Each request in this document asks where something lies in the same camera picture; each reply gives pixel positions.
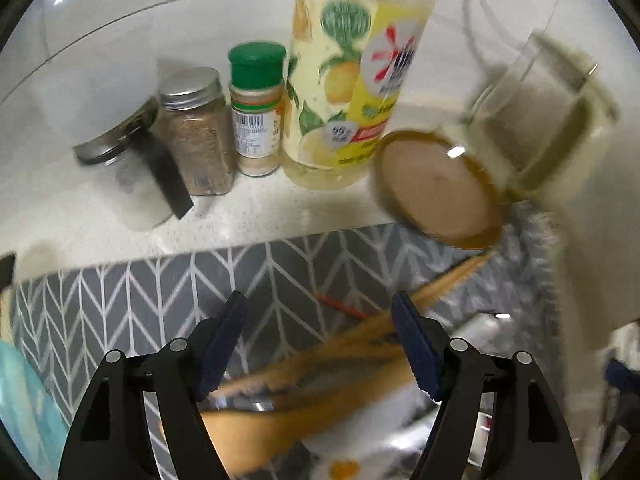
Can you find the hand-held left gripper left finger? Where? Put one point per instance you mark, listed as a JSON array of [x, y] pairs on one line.
[[224, 347]]

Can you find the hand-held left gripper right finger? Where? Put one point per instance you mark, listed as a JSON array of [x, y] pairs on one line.
[[416, 347]]

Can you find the long wooden utensil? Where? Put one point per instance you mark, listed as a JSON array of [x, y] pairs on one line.
[[450, 280]]

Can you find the red chopstick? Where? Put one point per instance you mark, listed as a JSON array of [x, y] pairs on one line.
[[345, 307]]

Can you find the grey chevron mat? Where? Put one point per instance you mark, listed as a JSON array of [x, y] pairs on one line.
[[150, 300]]

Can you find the wooden spoon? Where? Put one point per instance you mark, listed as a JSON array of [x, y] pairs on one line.
[[240, 435]]

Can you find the glass salt jar silver lid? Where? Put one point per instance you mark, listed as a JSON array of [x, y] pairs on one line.
[[132, 185]]

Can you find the brown spice jar silver lid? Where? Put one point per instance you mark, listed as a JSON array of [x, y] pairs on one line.
[[200, 150]]

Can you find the blue plastic bag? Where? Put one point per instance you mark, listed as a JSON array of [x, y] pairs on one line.
[[25, 400]]

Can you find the black object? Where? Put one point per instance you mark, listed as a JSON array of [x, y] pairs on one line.
[[7, 272]]

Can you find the yellow dish soap bottle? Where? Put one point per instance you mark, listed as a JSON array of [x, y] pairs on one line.
[[340, 85]]

